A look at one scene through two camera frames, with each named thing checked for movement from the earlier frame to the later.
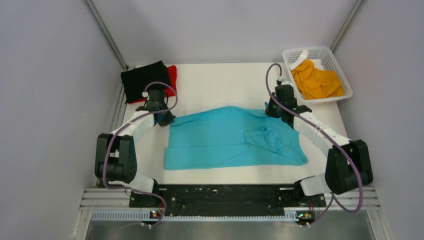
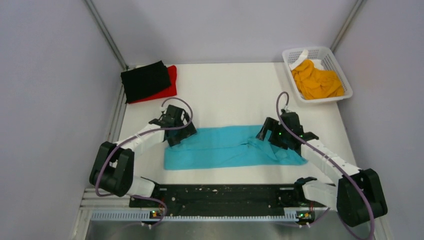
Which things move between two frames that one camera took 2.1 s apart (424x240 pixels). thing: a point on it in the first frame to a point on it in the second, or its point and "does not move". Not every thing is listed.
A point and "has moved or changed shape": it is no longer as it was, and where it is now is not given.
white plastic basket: (330, 63) does not move
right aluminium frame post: (347, 24) does not move
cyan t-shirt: (231, 136) has moved or changed shape
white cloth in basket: (317, 62) does not move
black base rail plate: (227, 198) does not move
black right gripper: (268, 110) to (270, 124)
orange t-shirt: (314, 83) does not move
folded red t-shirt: (172, 77) does not move
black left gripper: (168, 120) to (187, 131)
